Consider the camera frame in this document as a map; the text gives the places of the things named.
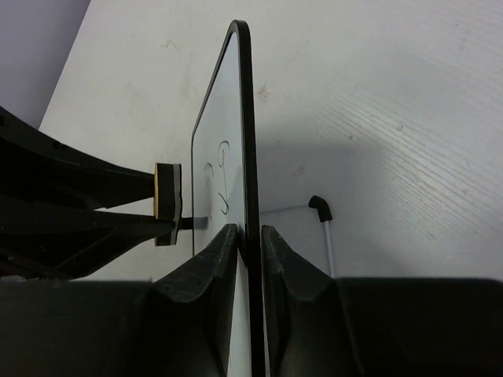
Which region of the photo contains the yellow black whiteboard eraser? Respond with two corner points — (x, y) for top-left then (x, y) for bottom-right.
(153, 163), (183, 247)

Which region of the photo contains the small black-framed whiteboard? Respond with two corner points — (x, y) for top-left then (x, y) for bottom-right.
(189, 19), (335, 377)

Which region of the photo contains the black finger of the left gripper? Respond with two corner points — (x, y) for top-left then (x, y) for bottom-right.
(1, 188), (177, 280)
(1, 108), (154, 210)

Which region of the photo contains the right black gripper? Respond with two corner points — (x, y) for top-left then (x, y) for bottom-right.
(1, 225), (502, 376)

